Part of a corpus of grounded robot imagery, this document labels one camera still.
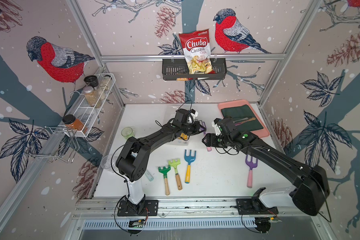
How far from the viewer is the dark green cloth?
1088mm

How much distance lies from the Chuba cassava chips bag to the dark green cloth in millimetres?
406

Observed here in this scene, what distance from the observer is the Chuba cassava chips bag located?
831mm
